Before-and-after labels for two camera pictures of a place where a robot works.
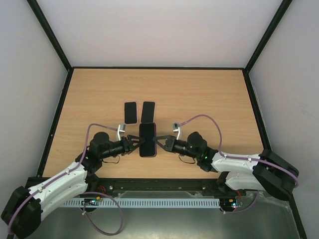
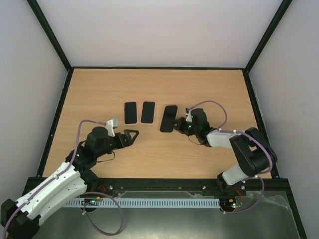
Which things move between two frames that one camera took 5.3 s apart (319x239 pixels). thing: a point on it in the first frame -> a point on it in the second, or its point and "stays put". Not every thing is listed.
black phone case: x=148 y=148 -> x=169 y=117
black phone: x=148 y=112 stays put
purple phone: x=148 y=148 -> x=169 y=117
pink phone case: x=130 y=112 stays put
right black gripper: x=169 y=143 -> x=179 y=123
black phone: x=130 y=112 stays put
